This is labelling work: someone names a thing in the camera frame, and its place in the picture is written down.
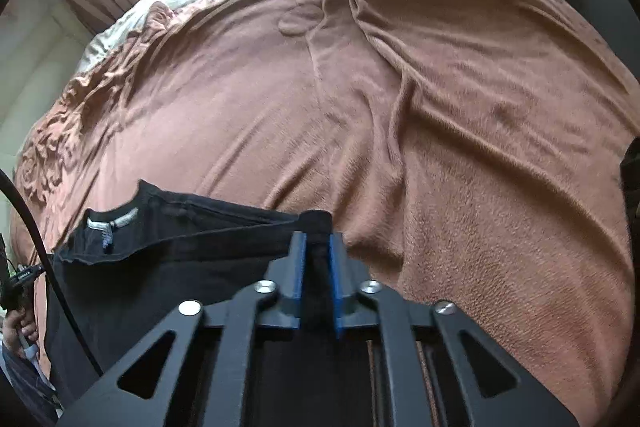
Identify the black bear print t-shirt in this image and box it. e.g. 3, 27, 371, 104
46, 183, 341, 426

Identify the left hand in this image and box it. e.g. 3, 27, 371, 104
2, 307, 38, 359

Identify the brown bed blanket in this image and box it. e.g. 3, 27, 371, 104
15, 0, 639, 426

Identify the black cable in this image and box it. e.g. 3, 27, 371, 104
0, 168, 106, 377

